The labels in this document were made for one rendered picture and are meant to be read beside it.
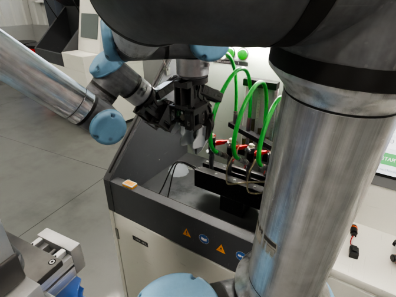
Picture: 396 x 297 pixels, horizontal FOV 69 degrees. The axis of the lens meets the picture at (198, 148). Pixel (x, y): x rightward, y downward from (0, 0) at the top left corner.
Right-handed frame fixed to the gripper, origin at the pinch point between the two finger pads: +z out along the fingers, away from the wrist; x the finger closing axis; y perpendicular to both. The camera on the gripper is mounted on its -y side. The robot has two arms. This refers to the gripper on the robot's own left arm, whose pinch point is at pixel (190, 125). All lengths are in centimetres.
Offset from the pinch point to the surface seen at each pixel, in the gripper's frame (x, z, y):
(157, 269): -22, 35, 51
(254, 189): 12.1, 29.8, 8.4
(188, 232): 0.2, 19.3, 31.4
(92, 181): -195, 83, 31
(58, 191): -203, 62, 51
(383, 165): 49, 30, -8
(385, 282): 56, 30, 22
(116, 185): -30.2, 4.7, 26.8
